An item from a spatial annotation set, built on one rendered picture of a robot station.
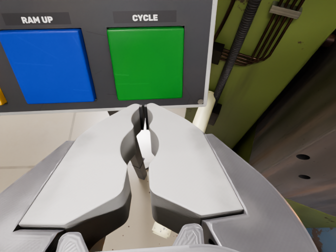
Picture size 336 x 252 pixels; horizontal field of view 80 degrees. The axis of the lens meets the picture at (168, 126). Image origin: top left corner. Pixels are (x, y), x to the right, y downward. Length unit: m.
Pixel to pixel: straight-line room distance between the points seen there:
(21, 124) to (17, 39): 1.37
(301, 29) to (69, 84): 0.45
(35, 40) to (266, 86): 0.55
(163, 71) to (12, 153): 1.38
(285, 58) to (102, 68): 0.44
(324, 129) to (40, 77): 0.44
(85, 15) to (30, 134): 1.34
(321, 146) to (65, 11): 0.45
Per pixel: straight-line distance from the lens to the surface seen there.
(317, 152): 0.50
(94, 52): 0.23
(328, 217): 0.91
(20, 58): 0.25
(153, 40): 0.21
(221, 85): 0.62
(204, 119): 0.62
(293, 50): 0.56
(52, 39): 0.23
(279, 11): 0.49
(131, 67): 0.22
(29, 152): 1.48
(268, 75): 0.61
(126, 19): 0.22
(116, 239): 1.19
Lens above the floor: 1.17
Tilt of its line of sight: 63 degrees down
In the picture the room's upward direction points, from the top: 3 degrees clockwise
